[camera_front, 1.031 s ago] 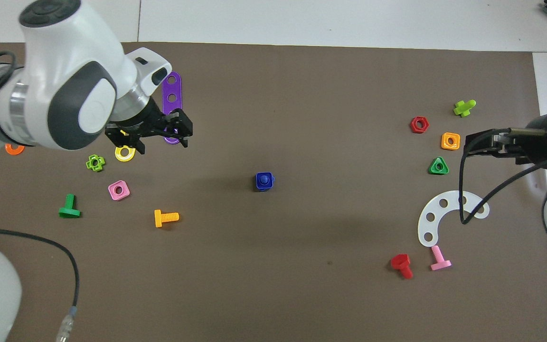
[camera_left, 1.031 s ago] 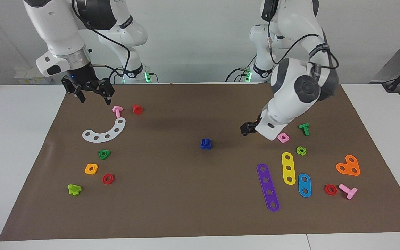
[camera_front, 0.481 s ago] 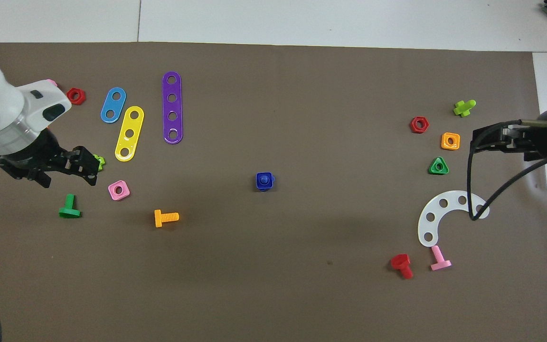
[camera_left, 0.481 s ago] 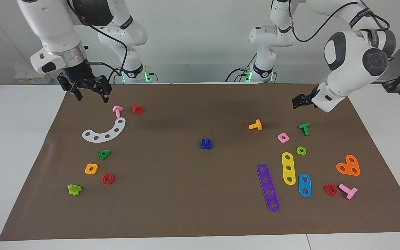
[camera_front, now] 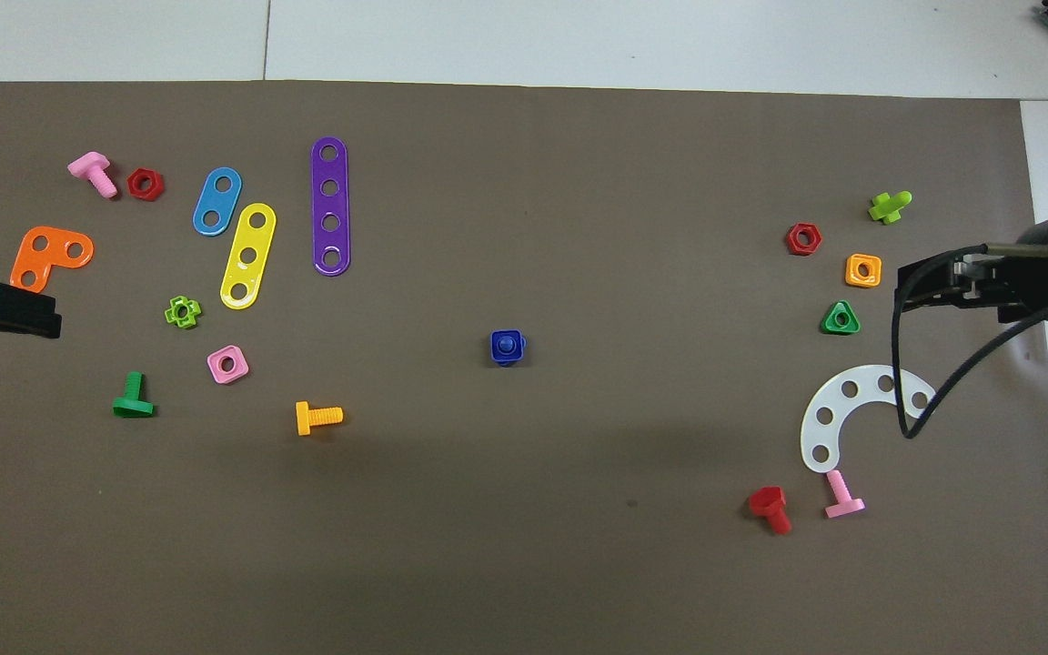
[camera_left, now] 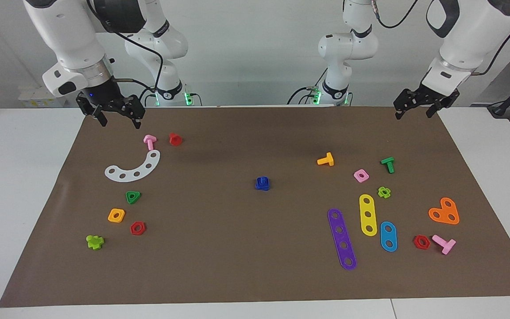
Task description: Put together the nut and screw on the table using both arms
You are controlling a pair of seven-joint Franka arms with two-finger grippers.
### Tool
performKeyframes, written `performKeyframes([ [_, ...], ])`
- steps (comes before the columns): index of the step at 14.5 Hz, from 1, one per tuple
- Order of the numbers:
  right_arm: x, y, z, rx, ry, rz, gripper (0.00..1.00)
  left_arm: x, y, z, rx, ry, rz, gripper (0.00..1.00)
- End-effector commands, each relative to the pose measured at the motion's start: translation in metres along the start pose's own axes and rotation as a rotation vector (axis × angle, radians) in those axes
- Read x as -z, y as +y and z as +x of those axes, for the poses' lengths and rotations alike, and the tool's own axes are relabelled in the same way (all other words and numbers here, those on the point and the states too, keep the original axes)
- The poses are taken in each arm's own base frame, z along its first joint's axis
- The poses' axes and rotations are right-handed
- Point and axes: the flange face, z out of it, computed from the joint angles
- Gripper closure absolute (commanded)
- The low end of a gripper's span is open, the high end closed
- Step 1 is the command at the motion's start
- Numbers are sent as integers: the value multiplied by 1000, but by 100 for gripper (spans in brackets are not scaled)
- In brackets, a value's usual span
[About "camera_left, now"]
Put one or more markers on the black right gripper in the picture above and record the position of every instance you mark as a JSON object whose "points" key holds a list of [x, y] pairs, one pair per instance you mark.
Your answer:
{"points": [[106, 95]]}

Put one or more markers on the purple four-hole strip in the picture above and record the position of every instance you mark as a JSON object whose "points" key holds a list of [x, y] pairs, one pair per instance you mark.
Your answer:
{"points": [[342, 238]]}

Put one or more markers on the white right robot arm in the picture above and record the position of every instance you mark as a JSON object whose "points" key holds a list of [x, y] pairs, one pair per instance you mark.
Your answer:
{"points": [[64, 35]]}

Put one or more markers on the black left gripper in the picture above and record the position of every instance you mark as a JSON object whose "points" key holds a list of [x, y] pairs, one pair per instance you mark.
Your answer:
{"points": [[425, 96]]}

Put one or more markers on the blue square nut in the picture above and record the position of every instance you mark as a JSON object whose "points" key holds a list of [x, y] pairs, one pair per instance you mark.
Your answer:
{"points": [[258, 187]]}

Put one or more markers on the red plastic screw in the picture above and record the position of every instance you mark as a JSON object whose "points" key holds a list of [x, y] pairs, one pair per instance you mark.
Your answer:
{"points": [[175, 139]]}

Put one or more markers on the green plastic screw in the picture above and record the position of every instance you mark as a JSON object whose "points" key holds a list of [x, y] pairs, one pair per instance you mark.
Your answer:
{"points": [[389, 165]]}

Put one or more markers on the pink plastic screw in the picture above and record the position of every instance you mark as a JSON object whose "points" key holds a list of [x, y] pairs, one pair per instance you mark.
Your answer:
{"points": [[149, 141], [445, 244]]}

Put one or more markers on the green triangle nut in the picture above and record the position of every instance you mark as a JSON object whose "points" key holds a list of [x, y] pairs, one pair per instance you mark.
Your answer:
{"points": [[133, 200]]}

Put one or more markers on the orange square nut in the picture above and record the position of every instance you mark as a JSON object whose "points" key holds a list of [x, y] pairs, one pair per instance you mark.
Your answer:
{"points": [[111, 217]]}

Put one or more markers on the white box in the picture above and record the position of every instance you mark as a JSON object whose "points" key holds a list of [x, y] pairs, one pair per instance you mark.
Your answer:
{"points": [[38, 98]]}

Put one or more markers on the blue two-hole strip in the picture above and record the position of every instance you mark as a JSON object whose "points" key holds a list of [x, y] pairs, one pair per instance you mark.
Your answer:
{"points": [[388, 236]]}

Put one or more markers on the blue triangle head screw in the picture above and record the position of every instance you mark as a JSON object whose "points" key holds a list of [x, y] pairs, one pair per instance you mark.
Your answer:
{"points": [[263, 180]]}

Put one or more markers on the lime green cross screw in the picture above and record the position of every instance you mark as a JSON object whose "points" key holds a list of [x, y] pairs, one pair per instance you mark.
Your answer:
{"points": [[94, 242]]}

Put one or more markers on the orange heart-shaped plate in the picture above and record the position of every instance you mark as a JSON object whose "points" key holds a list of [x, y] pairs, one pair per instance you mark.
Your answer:
{"points": [[444, 212]]}

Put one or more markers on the yellow three-hole strip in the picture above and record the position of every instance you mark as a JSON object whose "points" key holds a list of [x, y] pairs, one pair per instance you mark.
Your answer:
{"points": [[367, 207]]}

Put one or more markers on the brown table mat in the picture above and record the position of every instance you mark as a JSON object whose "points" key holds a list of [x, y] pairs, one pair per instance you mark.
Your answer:
{"points": [[246, 248]]}

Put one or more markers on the white curved perforated strip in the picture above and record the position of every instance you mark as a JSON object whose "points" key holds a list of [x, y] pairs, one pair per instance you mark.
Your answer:
{"points": [[129, 176]]}

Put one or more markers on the pink square nut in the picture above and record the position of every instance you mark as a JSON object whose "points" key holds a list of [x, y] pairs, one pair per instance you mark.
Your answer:
{"points": [[356, 174]]}

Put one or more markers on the lime green cross nut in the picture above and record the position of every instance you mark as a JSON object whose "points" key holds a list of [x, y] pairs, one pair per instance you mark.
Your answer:
{"points": [[381, 193]]}

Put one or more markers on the orange plastic screw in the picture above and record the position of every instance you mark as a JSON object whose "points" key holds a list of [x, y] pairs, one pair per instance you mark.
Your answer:
{"points": [[326, 160]]}

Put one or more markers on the red hexagon nut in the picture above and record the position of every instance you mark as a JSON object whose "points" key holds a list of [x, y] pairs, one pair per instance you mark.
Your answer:
{"points": [[416, 243], [133, 229]]}

